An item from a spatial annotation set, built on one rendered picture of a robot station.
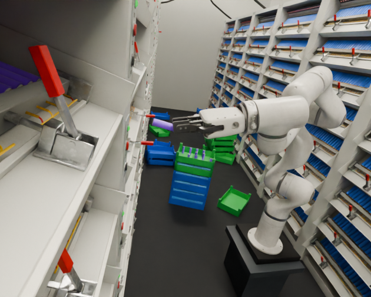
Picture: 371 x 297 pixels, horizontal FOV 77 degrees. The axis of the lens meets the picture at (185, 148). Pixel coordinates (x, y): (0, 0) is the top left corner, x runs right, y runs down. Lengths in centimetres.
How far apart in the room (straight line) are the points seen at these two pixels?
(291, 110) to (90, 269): 52
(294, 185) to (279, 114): 65
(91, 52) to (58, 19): 5
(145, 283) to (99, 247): 111
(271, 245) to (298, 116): 90
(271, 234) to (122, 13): 121
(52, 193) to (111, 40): 23
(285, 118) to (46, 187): 53
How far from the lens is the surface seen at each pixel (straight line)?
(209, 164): 177
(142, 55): 105
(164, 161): 252
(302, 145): 110
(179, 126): 56
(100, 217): 44
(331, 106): 100
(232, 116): 56
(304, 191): 120
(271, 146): 65
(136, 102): 108
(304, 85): 76
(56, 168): 21
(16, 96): 25
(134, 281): 150
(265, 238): 136
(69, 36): 36
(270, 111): 60
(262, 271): 134
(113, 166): 40
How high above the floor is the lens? 122
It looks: 24 degrees down
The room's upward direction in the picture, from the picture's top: 10 degrees clockwise
